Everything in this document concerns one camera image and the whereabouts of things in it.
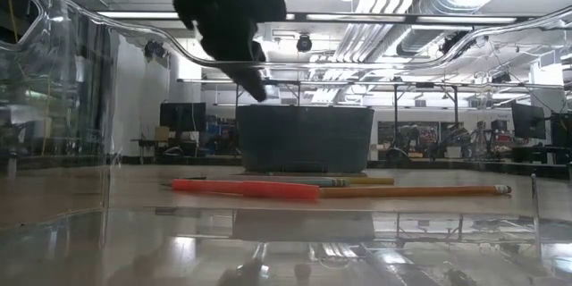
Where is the teal plastic bin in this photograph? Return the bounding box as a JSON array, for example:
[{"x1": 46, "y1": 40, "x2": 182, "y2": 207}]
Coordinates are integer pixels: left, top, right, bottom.
[{"x1": 235, "y1": 104, "x2": 376, "y2": 175}]

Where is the orange highlighter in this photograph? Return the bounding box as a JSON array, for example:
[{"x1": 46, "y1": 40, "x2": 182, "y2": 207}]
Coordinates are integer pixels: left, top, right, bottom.
[{"x1": 171, "y1": 178, "x2": 322, "y2": 201}]

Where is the black overhead camera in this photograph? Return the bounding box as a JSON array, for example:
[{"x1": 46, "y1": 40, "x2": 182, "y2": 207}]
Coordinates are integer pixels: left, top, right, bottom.
[{"x1": 296, "y1": 33, "x2": 314, "y2": 54}]

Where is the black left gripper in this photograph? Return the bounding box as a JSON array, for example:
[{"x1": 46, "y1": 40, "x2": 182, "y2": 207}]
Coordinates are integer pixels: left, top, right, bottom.
[{"x1": 151, "y1": 0, "x2": 269, "y2": 104}]

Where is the teal pencil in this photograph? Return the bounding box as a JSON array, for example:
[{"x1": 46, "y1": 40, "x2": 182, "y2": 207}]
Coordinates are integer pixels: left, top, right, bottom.
[{"x1": 243, "y1": 177, "x2": 350, "y2": 189}]

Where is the clear plastic bin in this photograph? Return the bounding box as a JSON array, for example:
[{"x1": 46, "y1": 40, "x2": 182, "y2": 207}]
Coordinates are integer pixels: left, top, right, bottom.
[{"x1": 0, "y1": 0, "x2": 572, "y2": 286}]

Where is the black monitor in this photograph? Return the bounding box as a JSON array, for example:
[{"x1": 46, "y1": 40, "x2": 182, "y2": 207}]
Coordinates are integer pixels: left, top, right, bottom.
[
  {"x1": 510, "y1": 102, "x2": 548, "y2": 141},
  {"x1": 159, "y1": 101, "x2": 208, "y2": 134},
  {"x1": 550, "y1": 112, "x2": 572, "y2": 148}
]

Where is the black aluminium frame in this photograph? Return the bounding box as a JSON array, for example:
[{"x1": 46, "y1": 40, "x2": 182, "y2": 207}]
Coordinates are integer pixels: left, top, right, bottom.
[{"x1": 120, "y1": 155, "x2": 572, "y2": 181}]

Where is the yellow pencil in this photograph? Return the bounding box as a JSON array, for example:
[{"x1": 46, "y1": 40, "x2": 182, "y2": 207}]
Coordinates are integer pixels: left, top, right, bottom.
[{"x1": 346, "y1": 176, "x2": 396, "y2": 186}]

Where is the orange pencil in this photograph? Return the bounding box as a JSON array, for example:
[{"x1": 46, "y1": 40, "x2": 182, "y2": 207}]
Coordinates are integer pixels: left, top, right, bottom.
[{"x1": 318, "y1": 183, "x2": 513, "y2": 199}]

